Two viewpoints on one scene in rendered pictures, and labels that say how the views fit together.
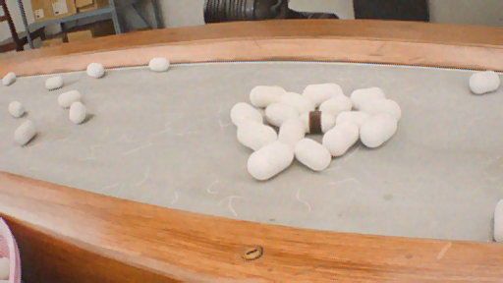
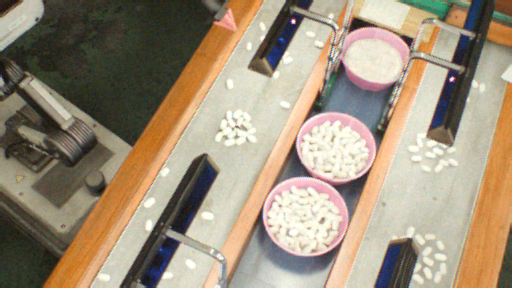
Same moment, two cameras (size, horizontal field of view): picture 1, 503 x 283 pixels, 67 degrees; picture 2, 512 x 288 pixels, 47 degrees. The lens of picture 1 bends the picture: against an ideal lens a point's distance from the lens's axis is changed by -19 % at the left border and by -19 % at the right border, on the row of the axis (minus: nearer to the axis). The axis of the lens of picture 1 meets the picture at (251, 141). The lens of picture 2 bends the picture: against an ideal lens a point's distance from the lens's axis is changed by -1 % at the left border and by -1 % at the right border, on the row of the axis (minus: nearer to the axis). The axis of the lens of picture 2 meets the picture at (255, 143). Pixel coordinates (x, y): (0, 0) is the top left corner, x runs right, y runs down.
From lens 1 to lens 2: 1.91 m
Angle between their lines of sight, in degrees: 70
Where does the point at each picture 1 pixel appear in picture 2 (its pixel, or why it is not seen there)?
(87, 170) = (238, 183)
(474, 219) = (279, 110)
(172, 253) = (283, 151)
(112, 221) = (273, 163)
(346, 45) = (189, 110)
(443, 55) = (206, 86)
